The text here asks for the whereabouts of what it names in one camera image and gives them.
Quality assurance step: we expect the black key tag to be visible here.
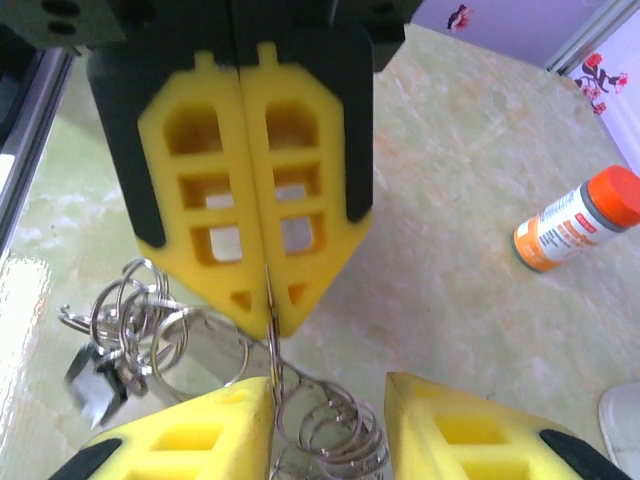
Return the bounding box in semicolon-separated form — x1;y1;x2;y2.
63;343;130;430

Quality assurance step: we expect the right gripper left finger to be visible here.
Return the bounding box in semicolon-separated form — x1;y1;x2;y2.
49;376;277;480

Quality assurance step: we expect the aluminium frame post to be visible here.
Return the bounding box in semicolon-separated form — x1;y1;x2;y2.
543;0;640;76

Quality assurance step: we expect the long aluminium frame rail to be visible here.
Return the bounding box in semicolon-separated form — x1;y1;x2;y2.
0;47;76;256

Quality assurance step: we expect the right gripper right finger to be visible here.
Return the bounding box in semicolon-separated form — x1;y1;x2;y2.
383;371;635;480

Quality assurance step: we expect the white zip case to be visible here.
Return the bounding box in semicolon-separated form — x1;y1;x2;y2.
597;382;640;464

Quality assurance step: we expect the orange cap pill bottle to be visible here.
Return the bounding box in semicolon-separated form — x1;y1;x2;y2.
509;164;640;275

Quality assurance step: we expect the metal key band with rings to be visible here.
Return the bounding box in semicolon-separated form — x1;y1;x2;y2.
57;257;392;480

